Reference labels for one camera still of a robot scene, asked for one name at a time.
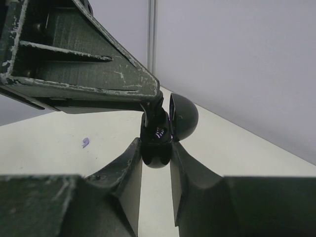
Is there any black earbud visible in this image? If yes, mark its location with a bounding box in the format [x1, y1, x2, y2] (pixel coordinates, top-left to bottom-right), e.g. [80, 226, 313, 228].
[140, 93, 164, 132]

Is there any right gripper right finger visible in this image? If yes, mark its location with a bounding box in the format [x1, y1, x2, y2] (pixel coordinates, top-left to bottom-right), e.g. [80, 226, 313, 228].
[170, 143, 316, 237]

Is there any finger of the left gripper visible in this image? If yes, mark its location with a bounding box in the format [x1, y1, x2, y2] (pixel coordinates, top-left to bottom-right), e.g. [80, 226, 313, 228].
[0, 0, 160, 114]

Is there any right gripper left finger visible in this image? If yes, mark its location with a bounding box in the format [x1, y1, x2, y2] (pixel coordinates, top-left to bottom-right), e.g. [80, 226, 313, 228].
[0, 138, 142, 237]

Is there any purple earbud left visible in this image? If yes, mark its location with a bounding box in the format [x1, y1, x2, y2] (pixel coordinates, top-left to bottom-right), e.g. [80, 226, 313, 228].
[81, 138, 89, 148]

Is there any black earbud case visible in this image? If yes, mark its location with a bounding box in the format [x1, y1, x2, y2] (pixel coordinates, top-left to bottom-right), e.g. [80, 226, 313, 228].
[140, 93, 199, 169]

